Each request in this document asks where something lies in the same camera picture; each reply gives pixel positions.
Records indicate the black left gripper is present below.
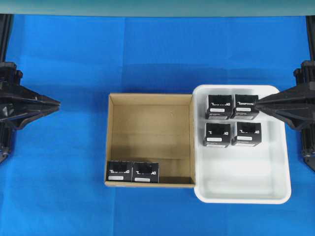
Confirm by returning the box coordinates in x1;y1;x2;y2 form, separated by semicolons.
0;62;61;130

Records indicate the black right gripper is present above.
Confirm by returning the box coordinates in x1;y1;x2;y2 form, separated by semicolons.
255;60;315;130

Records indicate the black box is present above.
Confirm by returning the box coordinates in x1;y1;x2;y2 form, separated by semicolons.
132;162;159;183
106;160;133;182

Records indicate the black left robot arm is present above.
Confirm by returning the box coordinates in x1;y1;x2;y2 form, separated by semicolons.
0;14;61;162

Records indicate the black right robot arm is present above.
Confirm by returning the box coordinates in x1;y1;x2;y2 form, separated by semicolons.
255;15;315;169

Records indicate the black box tray top right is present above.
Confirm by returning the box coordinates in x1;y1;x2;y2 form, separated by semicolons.
231;94;259;120

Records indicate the black box tray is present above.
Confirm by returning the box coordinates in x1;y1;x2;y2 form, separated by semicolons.
231;94;259;120
205;94;233;120
231;121;262;147
203;123;231;148

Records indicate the black box tray bottom right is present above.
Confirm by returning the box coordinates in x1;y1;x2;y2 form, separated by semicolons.
231;121;262;147

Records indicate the black box tray top left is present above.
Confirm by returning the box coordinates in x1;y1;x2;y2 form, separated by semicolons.
205;94;233;120

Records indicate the black box tray bottom left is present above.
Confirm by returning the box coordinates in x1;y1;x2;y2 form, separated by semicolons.
203;123;231;148

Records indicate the brown cardboard box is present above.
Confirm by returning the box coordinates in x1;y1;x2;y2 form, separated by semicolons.
104;93;195;188

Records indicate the white plastic tray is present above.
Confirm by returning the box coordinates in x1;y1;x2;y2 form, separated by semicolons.
192;85;291;204

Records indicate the blue table cloth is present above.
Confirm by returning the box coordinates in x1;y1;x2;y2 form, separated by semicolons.
0;15;315;236

